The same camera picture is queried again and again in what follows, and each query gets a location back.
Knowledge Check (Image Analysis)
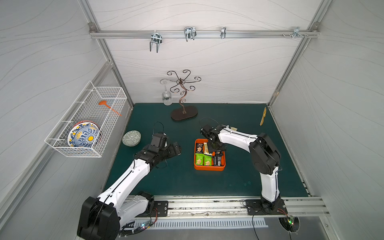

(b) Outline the orange plastic storage box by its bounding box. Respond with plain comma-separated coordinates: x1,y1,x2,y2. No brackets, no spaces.
194,139,226,172

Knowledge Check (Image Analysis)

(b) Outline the metal double hook middle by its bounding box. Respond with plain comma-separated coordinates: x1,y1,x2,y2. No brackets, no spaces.
184,27,197,42

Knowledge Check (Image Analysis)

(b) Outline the wooden knife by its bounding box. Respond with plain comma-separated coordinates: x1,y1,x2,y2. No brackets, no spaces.
260,107,267,126

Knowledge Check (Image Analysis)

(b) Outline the metal double hook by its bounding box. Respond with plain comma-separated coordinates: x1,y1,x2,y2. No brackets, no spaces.
150,33,163,53
184,27,197,42

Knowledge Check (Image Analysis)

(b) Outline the brown metal glass stand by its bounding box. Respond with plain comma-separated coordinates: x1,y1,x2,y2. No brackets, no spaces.
167,70,202,122

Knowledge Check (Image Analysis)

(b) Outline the metal hook right end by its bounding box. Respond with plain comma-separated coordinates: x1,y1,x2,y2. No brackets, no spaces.
282,27,309,39

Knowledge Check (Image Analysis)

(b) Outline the black cookie packet left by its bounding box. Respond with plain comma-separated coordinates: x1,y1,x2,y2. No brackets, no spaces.
195,143,204,154

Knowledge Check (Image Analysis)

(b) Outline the green cookie packet right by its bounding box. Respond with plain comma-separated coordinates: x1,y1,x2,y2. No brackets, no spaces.
204,155,213,166

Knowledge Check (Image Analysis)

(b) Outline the green patterned ceramic bowl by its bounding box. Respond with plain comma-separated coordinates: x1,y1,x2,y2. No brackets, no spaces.
122,130,141,147

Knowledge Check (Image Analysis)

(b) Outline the metal single hook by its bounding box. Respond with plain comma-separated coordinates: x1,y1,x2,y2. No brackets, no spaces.
220,27,227,39

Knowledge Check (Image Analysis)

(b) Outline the blue yellow painted plate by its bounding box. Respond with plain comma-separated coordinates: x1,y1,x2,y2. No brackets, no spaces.
67,121,100,148

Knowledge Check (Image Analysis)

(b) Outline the black chocolate bar packet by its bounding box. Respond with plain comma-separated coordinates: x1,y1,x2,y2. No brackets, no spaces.
213,151,224,167

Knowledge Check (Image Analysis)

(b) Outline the white wire basket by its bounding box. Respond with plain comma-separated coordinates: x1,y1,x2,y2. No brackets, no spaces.
45,82,127,158

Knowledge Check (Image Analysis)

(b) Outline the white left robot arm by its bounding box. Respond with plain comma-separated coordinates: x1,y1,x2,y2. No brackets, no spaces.
77,142,181,240

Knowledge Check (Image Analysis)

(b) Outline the yellow cookie packet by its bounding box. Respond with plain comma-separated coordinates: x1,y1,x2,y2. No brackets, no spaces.
204,142,212,156

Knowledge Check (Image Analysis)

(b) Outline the orange plastic spoon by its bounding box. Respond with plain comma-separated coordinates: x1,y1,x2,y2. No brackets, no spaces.
99,100,122,116

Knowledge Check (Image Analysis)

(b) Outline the green cookie packet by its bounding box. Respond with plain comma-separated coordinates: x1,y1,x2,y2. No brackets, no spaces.
195,154,204,166
204,155,213,166

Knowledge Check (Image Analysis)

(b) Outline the aluminium top rail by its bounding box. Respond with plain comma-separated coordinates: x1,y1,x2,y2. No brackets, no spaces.
90,28,321,40

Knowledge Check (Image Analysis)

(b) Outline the metal double hook left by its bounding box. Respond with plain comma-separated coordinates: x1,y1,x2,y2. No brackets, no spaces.
150,33,163,53

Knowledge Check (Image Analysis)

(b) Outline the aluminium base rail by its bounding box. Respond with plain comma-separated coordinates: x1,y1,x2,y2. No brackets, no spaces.
122,195,331,218

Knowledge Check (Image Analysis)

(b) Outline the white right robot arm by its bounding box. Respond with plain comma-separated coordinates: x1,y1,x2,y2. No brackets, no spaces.
201,125,281,211

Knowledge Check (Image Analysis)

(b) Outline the green cookie packet left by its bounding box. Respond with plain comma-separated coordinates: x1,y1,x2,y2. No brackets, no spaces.
195,154,204,166

